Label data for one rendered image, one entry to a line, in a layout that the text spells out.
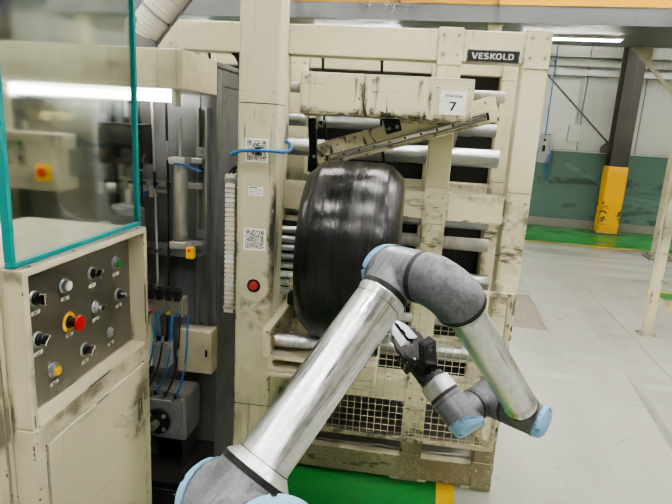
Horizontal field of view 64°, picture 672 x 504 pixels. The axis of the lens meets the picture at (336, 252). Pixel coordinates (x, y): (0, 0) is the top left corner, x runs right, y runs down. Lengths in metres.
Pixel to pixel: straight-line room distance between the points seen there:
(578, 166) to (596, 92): 1.34
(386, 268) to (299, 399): 0.33
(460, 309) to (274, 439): 0.45
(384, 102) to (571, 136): 9.20
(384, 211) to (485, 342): 0.52
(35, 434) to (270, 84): 1.14
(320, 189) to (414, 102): 0.53
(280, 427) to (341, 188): 0.78
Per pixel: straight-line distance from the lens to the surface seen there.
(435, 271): 1.14
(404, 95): 1.97
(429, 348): 1.52
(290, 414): 1.10
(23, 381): 1.39
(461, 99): 1.97
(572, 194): 11.13
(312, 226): 1.57
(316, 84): 2.00
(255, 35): 1.79
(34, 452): 1.47
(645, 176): 11.43
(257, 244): 1.81
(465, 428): 1.55
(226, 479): 1.09
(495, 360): 1.32
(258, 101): 1.77
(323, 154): 2.13
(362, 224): 1.55
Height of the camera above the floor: 1.60
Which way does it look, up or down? 13 degrees down
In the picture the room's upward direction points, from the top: 3 degrees clockwise
